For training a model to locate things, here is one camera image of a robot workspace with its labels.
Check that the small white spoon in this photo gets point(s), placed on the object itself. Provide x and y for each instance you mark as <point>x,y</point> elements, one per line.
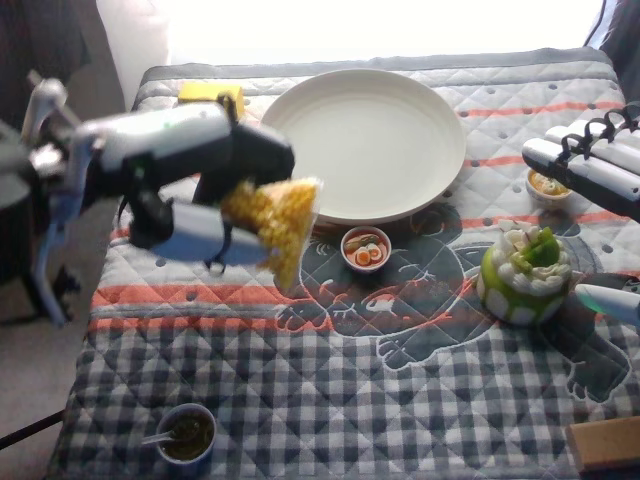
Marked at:
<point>155,439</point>

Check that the toy green soup bowl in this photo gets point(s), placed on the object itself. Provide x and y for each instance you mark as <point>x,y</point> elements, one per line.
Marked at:
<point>192,440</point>

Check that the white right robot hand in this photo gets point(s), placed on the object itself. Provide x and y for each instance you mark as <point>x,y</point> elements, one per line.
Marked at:
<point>600,165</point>

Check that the bag of yellow corn kernels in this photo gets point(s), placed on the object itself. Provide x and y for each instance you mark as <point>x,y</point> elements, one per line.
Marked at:
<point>280,220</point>

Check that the yellow block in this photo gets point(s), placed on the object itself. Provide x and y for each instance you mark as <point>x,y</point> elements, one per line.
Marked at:
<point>200,92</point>

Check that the toy ramen bowl with egg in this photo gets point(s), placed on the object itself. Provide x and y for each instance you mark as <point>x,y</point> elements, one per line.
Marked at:
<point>366,250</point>

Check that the grey quilt with printed bear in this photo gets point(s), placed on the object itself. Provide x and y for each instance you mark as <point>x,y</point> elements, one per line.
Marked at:
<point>325,380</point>

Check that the green toy cake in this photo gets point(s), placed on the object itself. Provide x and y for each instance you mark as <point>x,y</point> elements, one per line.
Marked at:
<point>520,280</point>

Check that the wooden block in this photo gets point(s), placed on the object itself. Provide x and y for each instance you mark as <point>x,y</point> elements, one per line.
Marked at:
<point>607,445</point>

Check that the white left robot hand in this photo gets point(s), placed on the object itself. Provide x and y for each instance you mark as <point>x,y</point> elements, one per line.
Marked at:
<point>165,135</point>

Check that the round cream plate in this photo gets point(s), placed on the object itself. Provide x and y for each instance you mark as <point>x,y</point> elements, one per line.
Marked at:
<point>370,145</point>

